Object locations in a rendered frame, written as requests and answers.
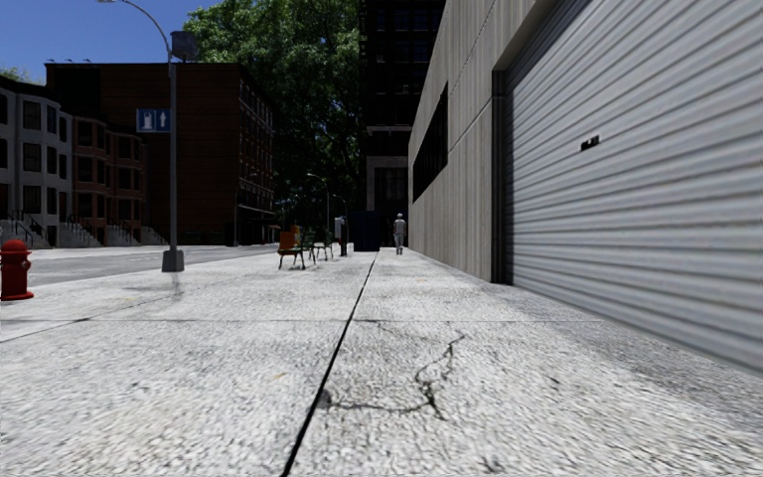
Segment person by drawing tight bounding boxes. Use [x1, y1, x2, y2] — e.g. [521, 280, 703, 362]
[391, 213, 408, 256]

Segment red fire hydrant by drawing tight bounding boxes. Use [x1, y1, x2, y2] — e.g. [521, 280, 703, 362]
[0, 239, 35, 302]

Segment pale concrete building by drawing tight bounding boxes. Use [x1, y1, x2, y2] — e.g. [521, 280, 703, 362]
[407, 0, 763, 377]

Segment green bench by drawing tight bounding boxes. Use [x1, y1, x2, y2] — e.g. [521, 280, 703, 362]
[312, 229, 335, 261]
[276, 225, 316, 271]

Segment pale stone row house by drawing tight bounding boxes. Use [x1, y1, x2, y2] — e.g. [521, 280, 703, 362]
[0, 75, 76, 249]

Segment dark glass tower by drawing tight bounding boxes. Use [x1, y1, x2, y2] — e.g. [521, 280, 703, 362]
[358, 0, 447, 248]

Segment trees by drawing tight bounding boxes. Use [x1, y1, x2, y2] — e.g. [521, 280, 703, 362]
[182, 0, 366, 234]

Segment dark red brick building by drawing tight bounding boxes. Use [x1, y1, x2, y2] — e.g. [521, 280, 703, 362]
[44, 62, 279, 246]

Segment red brick row house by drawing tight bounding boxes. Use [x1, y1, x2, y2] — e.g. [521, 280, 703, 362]
[71, 114, 169, 247]

